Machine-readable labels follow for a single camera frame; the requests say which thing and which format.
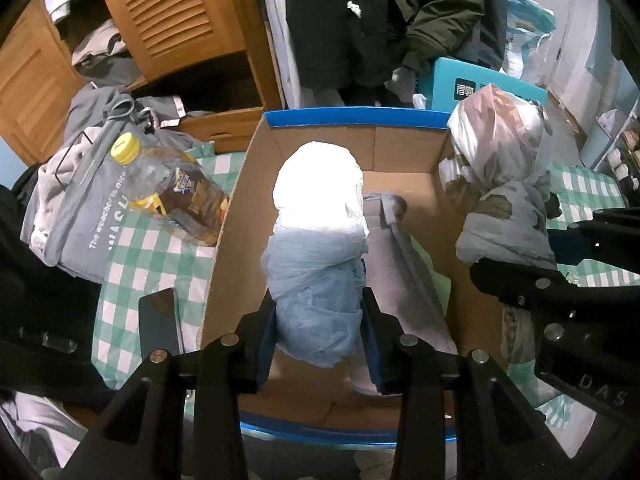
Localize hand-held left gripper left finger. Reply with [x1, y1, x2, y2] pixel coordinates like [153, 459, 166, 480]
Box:
[60, 295, 278, 480]

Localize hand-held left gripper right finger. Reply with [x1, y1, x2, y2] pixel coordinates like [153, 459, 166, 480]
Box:
[360, 287, 576, 480]

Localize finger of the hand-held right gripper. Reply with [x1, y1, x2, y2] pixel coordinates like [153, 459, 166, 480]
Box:
[470, 257, 640, 327]
[545, 207, 640, 267]

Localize grey sweatpants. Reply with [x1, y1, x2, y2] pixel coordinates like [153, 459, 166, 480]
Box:
[350, 191, 458, 396]

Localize printed plastic bag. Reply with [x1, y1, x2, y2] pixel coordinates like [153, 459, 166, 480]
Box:
[439, 84, 560, 367]

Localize light blue sock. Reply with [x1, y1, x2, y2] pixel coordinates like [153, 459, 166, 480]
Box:
[260, 141, 370, 368]

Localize blue cardboard box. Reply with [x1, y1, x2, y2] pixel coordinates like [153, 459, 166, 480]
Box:
[200, 106, 506, 443]

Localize light green cloth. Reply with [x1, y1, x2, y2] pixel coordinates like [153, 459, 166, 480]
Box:
[410, 235, 454, 319]

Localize white shoe rack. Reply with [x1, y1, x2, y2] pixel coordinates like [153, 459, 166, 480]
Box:
[602, 115, 640, 197]

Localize black smartphone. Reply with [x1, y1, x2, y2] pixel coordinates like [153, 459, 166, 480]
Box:
[137, 287, 181, 361]

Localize small white plastic bag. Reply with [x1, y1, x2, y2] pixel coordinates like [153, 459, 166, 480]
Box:
[597, 109, 624, 132]

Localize green checkered tablecloth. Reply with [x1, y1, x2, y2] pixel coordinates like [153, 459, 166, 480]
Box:
[92, 140, 640, 441]

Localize yellow capped plastic bottle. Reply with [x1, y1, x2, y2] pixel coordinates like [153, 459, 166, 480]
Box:
[111, 132, 231, 247]

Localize teal box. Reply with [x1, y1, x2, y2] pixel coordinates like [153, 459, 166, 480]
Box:
[430, 56, 548, 114]

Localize large clear plastic bag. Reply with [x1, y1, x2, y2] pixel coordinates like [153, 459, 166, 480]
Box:
[502, 0, 559, 87]

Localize grey tote bag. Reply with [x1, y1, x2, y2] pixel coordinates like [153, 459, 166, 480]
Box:
[20, 125, 151, 281]

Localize black jacket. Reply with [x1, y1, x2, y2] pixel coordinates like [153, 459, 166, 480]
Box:
[0, 165, 107, 397]

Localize dark blue hanging coat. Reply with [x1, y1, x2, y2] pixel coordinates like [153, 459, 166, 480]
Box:
[470, 0, 509, 72]

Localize white cloth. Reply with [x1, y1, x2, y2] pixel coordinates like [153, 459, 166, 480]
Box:
[0, 390, 87, 480]

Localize olive green jacket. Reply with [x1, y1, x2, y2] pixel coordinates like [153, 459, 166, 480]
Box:
[390, 0, 486, 77]

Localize grey hoodie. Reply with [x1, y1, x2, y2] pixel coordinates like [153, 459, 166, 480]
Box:
[65, 85, 216, 137]

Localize white hanging garment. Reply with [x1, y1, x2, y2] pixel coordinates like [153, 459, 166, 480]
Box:
[260, 0, 302, 109]

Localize black hanging coat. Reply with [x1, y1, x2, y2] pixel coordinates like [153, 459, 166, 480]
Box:
[284, 0, 402, 92]

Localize pile of folded clothes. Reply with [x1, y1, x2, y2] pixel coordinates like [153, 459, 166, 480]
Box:
[42, 0, 142, 89]

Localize wooden louvred wardrobe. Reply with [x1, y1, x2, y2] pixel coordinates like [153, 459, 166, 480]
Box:
[0, 0, 287, 162]

